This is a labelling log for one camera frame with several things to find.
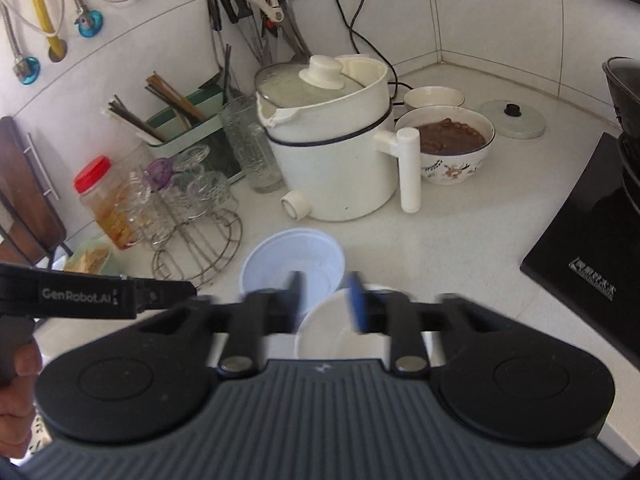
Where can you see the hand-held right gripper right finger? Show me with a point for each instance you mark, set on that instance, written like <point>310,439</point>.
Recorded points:
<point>356,305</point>

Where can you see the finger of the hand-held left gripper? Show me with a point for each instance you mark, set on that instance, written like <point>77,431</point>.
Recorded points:
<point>167,294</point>

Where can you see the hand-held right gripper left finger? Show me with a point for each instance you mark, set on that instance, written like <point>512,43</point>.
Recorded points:
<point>295,302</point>

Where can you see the cream white bowl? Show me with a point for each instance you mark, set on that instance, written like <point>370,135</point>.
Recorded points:
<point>335,335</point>

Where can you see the pale blue bowl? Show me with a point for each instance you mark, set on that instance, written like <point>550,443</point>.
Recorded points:
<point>295,255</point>

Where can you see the person's left hand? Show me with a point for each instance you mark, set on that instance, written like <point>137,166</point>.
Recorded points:
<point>20,420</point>

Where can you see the beige dried strips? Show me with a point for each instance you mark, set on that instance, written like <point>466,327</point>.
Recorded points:
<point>87,257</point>

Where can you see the pale green container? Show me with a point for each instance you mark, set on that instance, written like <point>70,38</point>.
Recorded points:
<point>109,261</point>

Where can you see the red lid plastic jar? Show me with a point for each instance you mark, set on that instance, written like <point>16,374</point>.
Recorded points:
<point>100,195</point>

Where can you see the set of clear glass cups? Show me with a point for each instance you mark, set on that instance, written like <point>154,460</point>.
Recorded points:
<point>200,190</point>

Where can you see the dark wooden cutting board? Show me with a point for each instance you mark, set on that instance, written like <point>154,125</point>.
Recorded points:
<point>25,195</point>

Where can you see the purple glass cup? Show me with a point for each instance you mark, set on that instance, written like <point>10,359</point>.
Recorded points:
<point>161,172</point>

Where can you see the white electric cooking pot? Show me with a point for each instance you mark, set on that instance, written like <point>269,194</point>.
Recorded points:
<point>335,170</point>

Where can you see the tall clear glass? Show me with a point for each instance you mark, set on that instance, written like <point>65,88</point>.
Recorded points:
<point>252,145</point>

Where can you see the white green chopstick holder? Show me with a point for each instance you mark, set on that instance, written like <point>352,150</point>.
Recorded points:
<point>200,130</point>

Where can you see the bundle of dark chopsticks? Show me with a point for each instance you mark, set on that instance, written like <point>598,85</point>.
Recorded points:
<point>135,117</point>

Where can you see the patterned bowl with brown food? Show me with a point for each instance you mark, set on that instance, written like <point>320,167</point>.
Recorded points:
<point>450,150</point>

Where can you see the bundle of brown chopsticks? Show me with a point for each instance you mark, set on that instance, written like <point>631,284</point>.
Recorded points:
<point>175,97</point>

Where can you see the glass pot lid white knob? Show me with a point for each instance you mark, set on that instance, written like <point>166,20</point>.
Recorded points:
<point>285,82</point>

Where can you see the small white bowl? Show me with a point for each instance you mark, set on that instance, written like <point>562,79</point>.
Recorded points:
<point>432,97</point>

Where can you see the glass lid black knob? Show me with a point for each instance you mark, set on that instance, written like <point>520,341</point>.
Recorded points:
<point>512,120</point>

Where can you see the black induction cooktop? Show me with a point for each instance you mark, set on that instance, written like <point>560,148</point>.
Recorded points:
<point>590,240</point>

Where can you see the yellow gas pipe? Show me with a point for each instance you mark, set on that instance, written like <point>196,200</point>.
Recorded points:
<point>42,5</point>

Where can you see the black stacked cookware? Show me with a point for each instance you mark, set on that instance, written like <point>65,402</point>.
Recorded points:
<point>627,110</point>

